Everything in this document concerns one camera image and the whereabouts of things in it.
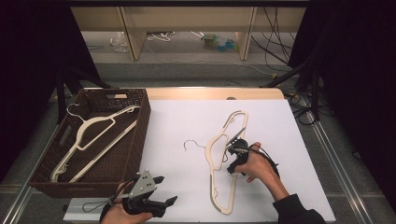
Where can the person's left hand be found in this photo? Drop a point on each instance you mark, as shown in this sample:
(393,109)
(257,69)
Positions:
(120,217)

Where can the metal floor rail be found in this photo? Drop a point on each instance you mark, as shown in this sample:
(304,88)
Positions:
(339,161)
(21,194)

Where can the colourful plastic toys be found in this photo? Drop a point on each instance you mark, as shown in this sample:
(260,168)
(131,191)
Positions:
(218,43)

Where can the cream plastic clothes hanger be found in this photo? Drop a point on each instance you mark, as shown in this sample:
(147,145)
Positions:
(80,132)
(212,189)

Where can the dark curtain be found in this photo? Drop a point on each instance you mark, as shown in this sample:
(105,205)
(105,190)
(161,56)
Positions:
(31,62)
(358,77)

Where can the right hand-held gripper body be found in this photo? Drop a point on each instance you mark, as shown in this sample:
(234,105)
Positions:
(240,152)

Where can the beige wooden desk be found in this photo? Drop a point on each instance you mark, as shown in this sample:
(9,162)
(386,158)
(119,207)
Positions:
(186,17)

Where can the person's right hand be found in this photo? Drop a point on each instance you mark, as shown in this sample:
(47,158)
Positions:
(260,168)

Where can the black tripod stand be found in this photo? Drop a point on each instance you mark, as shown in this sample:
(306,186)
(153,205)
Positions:
(60,93)
(315,93)

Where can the white table mat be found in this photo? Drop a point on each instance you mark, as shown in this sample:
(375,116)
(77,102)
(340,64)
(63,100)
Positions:
(180,174)

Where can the light wooden table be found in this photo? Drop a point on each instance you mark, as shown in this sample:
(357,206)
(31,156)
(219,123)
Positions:
(202,93)

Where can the clear plastic bag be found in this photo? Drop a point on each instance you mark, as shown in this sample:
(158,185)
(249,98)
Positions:
(119,42)

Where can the brown woven plastic basket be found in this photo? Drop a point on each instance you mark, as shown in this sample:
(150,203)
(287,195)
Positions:
(109,168)

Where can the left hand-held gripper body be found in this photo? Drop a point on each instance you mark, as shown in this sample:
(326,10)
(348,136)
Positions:
(143,186)

